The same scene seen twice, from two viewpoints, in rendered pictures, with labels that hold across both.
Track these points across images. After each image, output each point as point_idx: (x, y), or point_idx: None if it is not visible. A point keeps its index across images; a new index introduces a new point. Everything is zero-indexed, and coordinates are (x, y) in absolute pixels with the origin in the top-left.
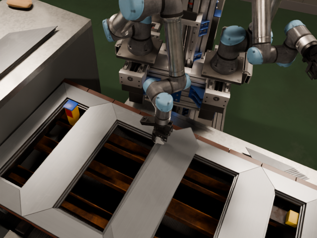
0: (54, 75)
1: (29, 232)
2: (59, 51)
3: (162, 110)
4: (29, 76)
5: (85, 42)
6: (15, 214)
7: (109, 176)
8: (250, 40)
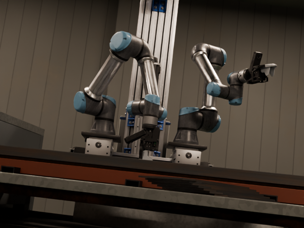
0: (11, 144)
1: None
2: (22, 124)
3: (152, 101)
4: (2, 114)
5: (35, 147)
6: (1, 158)
7: None
8: (204, 114)
